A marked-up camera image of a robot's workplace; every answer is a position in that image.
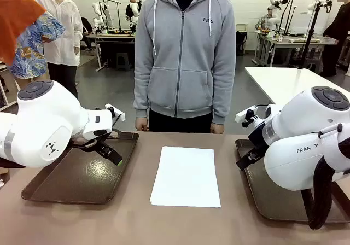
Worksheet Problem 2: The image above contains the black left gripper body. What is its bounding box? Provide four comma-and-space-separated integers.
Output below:
69, 134, 113, 151

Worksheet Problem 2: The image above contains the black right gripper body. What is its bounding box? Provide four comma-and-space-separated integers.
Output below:
247, 121, 271, 151

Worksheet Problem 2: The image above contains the white A4 paper sheet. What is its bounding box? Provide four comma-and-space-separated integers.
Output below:
149, 145, 220, 208
152, 146, 221, 208

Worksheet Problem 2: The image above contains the grey sleeved left forearm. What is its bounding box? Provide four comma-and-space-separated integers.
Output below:
212, 64, 237, 126

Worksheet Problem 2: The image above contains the grey sleeved right forearm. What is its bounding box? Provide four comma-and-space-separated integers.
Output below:
133, 64, 151, 120

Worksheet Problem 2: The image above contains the person's left hand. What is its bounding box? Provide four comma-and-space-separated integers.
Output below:
209, 123, 225, 134

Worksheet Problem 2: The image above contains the person's right hand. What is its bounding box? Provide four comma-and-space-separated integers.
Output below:
135, 117, 150, 132

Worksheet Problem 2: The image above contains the brown plastic serving tray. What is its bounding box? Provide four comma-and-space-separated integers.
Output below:
21, 129, 140, 205
235, 138, 350, 224

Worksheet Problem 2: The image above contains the white side table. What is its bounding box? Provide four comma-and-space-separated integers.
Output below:
244, 66, 333, 114

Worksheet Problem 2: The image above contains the grey plastic stool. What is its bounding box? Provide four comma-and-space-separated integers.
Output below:
116, 52, 132, 71

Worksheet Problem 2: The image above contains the black bag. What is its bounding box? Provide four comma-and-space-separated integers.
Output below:
235, 30, 248, 56

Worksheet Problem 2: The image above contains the person in grey hoodie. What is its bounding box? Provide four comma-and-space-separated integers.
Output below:
133, 0, 237, 135

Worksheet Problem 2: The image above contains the grey background work table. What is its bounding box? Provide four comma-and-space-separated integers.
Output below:
253, 30, 337, 67

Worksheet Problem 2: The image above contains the wooden background work table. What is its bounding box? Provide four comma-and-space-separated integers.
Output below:
85, 32, 137, 73

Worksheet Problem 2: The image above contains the background person in black jacket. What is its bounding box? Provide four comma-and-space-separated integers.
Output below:
81, 17, 94, 51

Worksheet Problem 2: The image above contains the black tripod pole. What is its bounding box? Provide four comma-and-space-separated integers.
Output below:
297, 0, 325, 70

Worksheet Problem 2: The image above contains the background person in plaid shirt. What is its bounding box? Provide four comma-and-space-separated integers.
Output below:
255, 13, 271, 31

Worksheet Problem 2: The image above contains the figure in white jacket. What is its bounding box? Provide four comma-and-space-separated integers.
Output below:
34, 0, 84, 100

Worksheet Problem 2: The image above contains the background person dressed in black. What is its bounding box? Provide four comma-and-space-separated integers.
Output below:
322, 0, 350, 78

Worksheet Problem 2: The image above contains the black boom stand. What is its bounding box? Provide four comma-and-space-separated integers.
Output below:
280, 0, 299, 37

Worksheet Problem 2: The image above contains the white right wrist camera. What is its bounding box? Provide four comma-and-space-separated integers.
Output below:
235, 105, 259, 129

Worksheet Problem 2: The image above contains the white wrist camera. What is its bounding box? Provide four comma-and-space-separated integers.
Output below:
105, 103, 126, 125
235, 105, 259, 129

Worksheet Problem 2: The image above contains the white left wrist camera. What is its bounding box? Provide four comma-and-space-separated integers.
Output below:
105, 103, 126, 125

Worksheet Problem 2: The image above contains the white velcro strap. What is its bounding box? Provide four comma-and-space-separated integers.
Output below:
318, 124, 343, 147

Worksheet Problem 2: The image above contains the thin black camera stand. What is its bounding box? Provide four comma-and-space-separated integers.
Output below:
105, 0, 123, 34

